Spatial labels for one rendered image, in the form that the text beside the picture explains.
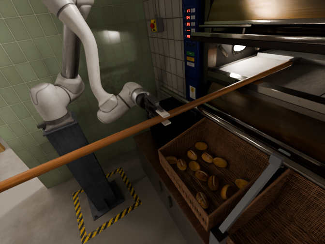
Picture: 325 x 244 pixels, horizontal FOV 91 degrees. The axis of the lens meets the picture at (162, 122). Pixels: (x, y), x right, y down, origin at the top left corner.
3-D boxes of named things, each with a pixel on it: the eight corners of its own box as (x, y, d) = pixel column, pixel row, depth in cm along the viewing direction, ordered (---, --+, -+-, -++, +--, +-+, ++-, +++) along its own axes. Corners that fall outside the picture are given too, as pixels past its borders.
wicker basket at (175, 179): (207, 139, 141) (209, 113, 126) (269, 189, 99) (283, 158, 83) (158, 163, 126) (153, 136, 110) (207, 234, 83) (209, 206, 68)
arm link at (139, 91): (147, 100, 90) (152, 104, 86) (133, 106, 87) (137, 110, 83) (144, 85, 85) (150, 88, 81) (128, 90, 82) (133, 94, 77)
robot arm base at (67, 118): (39, 123, 116) (34, 117, 113) (71, 112, 124) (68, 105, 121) (38, 135, 102) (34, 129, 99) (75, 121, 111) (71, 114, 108)
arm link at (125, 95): (151, 97, 90) (133, 112, 89) (140, 88, 102) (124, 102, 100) (140, 82, 83) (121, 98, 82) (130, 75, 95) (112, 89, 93)
